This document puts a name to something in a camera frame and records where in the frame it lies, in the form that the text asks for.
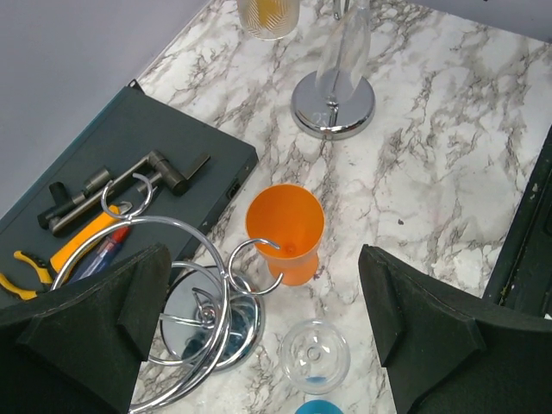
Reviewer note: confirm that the orange handled pliers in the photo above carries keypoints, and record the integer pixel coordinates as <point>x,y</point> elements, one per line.
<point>28,284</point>

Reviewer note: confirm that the dark metal T tool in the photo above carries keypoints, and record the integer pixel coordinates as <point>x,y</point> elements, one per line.
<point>65,204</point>

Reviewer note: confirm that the dark grey tray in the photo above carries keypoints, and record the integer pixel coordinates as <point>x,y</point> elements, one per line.
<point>128,128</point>

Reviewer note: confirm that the tall chrome glass rack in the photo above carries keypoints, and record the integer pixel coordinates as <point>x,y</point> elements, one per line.
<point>332,123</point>

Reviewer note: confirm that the clear stemmed glass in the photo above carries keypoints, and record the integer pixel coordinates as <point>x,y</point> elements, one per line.
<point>314,356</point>

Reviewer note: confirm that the clear wine glass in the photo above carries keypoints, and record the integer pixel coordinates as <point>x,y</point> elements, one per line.
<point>345,55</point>

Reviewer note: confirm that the black mounting base rail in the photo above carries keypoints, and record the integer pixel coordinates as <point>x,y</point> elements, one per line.
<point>521,278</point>

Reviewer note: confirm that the orange plastic goblet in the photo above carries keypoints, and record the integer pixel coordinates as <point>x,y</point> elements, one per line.
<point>293,219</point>

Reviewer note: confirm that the red blue screwdriver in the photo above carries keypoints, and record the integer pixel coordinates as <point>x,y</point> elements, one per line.
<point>102,256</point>

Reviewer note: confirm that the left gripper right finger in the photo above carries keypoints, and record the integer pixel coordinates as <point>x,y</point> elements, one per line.
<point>447,351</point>

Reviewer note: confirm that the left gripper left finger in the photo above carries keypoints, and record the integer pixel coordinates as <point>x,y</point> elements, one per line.
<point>78,349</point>

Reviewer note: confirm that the blue plastic goblet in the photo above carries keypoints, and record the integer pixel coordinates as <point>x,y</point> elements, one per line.
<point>318,406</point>

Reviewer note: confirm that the clear tumbler glass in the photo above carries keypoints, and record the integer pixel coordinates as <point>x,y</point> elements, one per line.
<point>269,19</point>

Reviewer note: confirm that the small chrome ring rack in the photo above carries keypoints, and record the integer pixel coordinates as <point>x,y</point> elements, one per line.
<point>226,322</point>

